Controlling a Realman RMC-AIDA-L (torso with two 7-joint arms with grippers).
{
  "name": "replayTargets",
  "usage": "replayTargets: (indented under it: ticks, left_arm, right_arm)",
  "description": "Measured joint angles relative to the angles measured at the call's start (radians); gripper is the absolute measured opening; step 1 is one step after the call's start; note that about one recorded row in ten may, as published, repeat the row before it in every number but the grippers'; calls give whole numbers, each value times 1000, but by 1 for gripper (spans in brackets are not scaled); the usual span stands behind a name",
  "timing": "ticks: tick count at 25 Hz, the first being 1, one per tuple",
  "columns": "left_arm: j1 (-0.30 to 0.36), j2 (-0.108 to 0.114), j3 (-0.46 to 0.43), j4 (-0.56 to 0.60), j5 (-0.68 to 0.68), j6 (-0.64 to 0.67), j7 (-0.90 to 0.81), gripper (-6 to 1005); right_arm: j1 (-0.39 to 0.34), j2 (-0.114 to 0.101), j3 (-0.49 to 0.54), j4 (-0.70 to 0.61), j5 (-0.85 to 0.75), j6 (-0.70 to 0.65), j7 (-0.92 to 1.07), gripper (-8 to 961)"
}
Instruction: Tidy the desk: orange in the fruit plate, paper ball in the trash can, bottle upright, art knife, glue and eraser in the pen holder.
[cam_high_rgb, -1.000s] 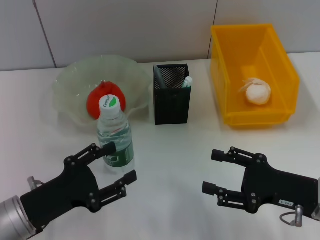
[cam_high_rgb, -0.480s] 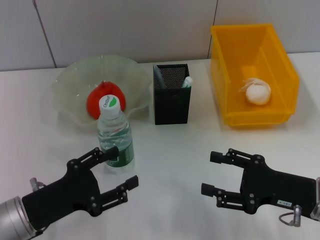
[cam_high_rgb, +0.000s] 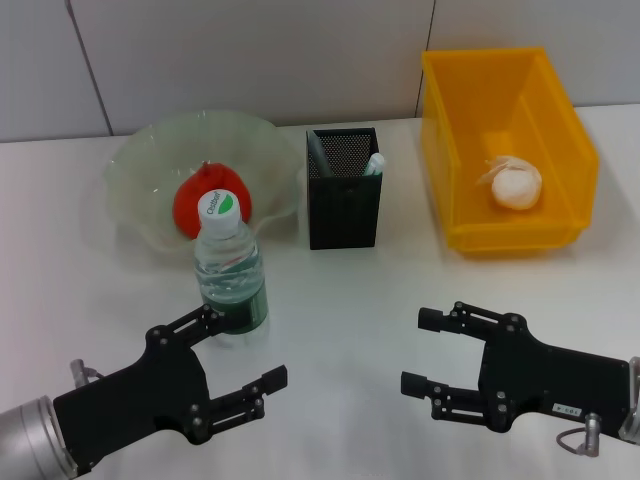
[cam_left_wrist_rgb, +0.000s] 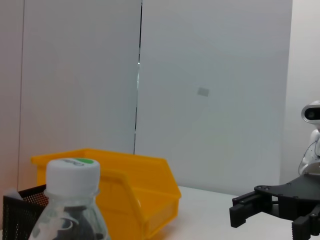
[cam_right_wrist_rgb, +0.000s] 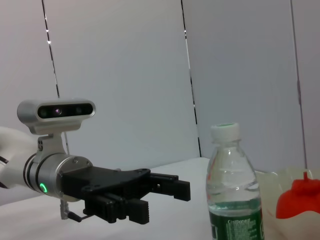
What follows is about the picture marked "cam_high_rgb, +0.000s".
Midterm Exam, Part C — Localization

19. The clear water bottle green label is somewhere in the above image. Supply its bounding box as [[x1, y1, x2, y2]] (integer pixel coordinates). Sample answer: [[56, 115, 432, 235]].
[[193, 188, 270, 349]]

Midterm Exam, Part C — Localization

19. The yellow plastic bin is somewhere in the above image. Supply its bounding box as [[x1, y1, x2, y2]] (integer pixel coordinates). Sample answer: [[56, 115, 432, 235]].
[[419, 47, 601, 259]]

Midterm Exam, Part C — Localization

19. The pale green wavy glass plate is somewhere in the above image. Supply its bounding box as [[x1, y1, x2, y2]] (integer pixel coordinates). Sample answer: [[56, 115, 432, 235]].
[[102, 109, 304, 266]]

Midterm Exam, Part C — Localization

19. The black mesh pen holder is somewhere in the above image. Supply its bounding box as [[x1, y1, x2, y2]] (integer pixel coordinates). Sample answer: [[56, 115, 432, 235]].
[[305, 127, 384, 251]]

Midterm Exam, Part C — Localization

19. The left gripper cable with plug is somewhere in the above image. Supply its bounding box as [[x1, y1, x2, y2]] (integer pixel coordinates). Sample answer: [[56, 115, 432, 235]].
[[69, 358, 106, 389]]

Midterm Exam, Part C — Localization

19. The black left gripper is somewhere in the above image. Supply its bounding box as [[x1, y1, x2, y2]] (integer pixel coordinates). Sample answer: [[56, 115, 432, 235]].
[[52, 302, 290, 475]]

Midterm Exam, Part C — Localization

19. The white paper ball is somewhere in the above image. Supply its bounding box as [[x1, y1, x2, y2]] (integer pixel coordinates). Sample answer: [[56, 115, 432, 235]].
[[474, 154, 544, 211]]

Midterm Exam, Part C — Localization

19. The red-orange orange fruit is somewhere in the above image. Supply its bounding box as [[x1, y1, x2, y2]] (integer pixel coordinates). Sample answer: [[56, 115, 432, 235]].
[[173, 162, 253, 241]]

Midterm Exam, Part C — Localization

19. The grey marker pen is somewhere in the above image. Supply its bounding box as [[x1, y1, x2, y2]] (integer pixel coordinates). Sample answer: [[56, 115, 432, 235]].
[[307, 130, 334, 177]]

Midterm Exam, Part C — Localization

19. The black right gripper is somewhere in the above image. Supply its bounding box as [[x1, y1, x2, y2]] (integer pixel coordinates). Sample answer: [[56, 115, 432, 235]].
[[399, 300, 630, 434]]

